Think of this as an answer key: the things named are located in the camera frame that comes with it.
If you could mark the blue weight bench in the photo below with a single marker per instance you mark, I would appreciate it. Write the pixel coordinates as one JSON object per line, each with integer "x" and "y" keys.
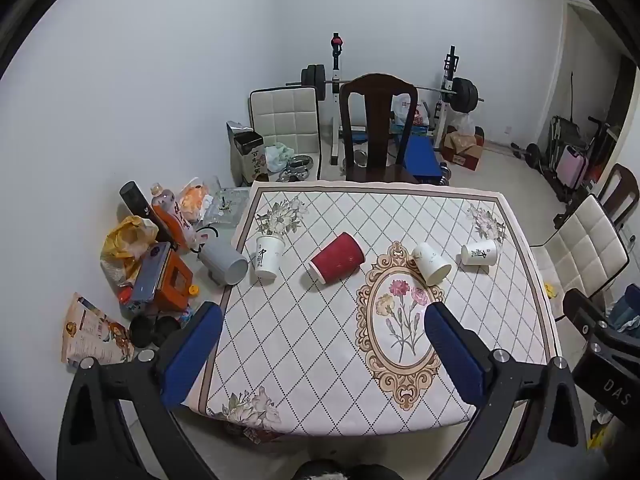
{"x": 421, "y": 157}

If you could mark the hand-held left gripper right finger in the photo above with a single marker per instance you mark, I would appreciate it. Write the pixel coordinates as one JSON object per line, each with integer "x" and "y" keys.
{"x": 455, "y": 360}

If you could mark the grey smartphone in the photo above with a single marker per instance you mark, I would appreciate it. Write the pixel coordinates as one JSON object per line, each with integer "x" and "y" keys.
{"x": 149, "y": 276}

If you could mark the orange snack bag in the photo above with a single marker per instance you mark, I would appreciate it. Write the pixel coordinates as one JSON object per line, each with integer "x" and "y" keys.
{"x": 192, "y": 201}

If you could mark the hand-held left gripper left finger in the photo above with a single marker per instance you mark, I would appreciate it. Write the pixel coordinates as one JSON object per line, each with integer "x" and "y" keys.
{"x": 192, "y": 355}

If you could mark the barbell with black plates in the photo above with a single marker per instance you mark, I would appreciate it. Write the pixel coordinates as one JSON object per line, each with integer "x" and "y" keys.
{"x": 462, "y": 94}

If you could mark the small dumbbell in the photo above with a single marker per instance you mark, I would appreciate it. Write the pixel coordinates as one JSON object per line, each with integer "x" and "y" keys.
{"x": 527, "y": 152}

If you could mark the small yellow object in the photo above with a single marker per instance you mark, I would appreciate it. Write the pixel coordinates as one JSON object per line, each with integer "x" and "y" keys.
{"x": 550, "y": 290}

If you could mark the white plastic bag red print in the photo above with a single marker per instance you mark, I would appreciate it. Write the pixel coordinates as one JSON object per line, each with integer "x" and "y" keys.
{"x": 407, "y": 110}

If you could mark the pale green plastic bag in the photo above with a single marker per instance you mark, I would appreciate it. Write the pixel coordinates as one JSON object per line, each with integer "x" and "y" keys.
{"x": 277, "y": 156}

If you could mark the black printed box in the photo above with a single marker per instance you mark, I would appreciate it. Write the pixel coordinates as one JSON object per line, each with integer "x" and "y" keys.
{"x": 248, "y": 157}

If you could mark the white padded chair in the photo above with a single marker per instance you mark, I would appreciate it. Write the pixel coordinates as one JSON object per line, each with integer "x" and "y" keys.
{"x": 285, "y": 125}
{"x": 580, "y": 250}

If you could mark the blue cloth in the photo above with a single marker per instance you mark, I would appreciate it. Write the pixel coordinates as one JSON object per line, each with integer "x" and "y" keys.
{"x": 626, "y": 310}

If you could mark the printed paper leaflet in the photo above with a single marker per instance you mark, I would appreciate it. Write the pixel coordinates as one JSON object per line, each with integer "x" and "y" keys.
{"x": 92, "y": 332}

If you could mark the floral diamond-pattern tablecloth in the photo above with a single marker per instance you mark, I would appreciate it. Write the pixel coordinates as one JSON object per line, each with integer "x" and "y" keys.
{"x": 310, "y": 340}

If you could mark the grey mug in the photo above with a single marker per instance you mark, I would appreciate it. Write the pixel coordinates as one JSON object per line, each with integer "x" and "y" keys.
{"x": 223, "y": 262}

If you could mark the white cup with black print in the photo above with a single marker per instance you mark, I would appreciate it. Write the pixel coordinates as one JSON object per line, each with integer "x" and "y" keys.
{"x": 267, "y": 257}
{"x": 479, "y": 251}

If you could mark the red paper cup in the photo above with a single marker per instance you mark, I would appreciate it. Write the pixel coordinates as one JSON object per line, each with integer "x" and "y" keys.
{"x": 336, "y": 264}

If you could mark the yellow plastic bag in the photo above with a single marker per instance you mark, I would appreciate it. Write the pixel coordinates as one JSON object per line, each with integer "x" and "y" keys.
{"x": 125, "y": 247}

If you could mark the plastic drink bottle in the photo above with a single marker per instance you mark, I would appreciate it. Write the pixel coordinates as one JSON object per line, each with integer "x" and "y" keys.
{"x": 164, "y": 199}

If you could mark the dark wooden chair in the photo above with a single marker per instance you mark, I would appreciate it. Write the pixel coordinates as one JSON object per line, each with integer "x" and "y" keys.
{"x": 378, "y": 130}
{"x": 619, "y": 191}

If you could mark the pink suitcase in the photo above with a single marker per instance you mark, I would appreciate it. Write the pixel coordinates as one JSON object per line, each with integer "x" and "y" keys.
{"x": 572, "y": 166}

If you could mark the orange box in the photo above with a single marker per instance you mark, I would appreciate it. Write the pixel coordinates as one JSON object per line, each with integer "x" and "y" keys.
{"x": 174, "y": 280}

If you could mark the plain white paper cup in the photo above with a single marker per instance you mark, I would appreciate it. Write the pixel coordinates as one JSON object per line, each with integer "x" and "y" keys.
{"x": 431, "y": 262}

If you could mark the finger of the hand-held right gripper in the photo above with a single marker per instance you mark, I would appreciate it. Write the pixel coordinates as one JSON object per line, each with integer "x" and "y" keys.
{"x": 585, "y": 310}

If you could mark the cardboard box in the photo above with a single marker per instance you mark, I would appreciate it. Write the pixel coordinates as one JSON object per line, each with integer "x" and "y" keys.
{"x": 465, "y": 152}

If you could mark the clear glass tray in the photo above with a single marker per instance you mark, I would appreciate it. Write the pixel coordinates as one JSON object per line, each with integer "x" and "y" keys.
{"x": 225, "y": 206}

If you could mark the white squat rack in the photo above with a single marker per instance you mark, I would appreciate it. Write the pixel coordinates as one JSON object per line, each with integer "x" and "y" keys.
{"x": 336, "y": 110}

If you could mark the clear plastic bag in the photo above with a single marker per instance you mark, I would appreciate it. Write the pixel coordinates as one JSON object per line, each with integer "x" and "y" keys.
{"x": 465, "y": 125}

